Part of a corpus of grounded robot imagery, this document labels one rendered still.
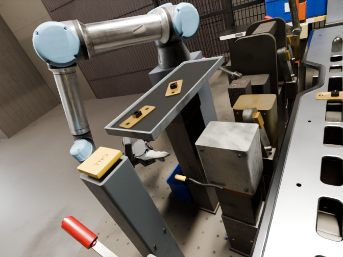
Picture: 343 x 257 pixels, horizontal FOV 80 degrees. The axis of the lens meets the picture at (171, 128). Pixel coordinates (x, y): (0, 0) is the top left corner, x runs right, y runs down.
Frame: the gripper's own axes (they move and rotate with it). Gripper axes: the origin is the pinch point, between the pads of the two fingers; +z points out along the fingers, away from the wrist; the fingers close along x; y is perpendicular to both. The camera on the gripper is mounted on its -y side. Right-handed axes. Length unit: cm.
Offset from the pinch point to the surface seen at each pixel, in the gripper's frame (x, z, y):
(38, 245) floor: -20, -159, 78
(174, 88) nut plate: 8.4, 13.0, -24.8
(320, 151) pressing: 31.6, 34.4, -11.2
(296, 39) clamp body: -25, 66, 9
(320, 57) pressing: -7, 64, 7
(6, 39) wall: -455, -285, 17
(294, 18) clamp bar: -29, 67, 2
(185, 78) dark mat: 3.4, 16.3, -22.2
